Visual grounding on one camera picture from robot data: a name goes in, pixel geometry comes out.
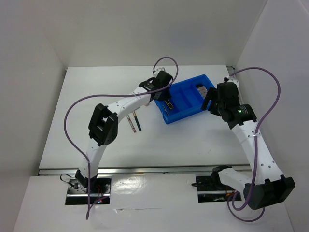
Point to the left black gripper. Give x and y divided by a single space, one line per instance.
166 96

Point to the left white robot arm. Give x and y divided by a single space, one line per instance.
103 125

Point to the red lip gloss tube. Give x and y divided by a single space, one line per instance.
131 123

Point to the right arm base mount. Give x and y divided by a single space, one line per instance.
209 192

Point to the green gold mascara pen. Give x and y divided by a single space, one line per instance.
137 121

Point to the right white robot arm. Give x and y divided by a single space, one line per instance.
268 185

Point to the blue plastic divided bin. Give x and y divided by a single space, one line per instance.
185 98

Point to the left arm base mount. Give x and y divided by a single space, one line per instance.
77 195

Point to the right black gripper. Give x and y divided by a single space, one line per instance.
210 93

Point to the clear eyeshadow palette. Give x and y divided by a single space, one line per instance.
203 92

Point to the aluminium front rail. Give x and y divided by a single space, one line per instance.
135 170

